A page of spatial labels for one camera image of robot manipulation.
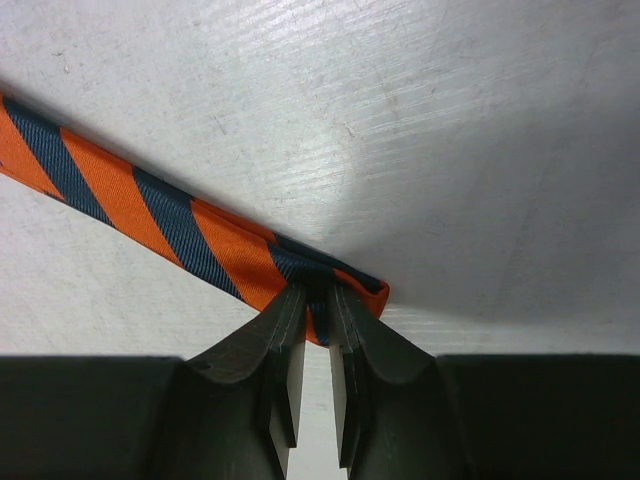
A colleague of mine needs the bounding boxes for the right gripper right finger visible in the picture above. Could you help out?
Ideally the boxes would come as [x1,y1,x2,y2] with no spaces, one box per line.
[328,285,472,479]

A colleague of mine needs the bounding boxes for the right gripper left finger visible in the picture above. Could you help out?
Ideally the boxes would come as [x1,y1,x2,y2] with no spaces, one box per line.
[149,284,307,479]

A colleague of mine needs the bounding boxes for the orange navy striped tie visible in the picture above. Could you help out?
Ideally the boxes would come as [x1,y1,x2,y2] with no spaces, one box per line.
[1,97,390,346]

